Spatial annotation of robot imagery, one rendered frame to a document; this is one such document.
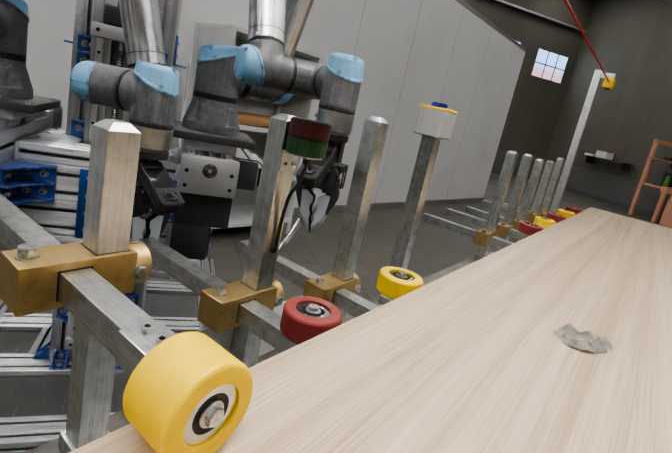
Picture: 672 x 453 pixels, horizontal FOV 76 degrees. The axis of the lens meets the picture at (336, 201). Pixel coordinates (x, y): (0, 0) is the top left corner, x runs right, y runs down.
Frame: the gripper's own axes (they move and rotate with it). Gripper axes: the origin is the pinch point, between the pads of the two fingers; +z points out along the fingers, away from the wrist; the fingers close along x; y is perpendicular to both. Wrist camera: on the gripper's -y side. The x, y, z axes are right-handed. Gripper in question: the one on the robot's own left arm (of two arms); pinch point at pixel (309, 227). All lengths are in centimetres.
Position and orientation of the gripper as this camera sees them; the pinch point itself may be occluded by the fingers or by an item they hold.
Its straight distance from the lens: 91.2
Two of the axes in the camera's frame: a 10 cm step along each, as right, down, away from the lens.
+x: -9.3, -2.5, 2.5
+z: -2.0, 9.6, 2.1
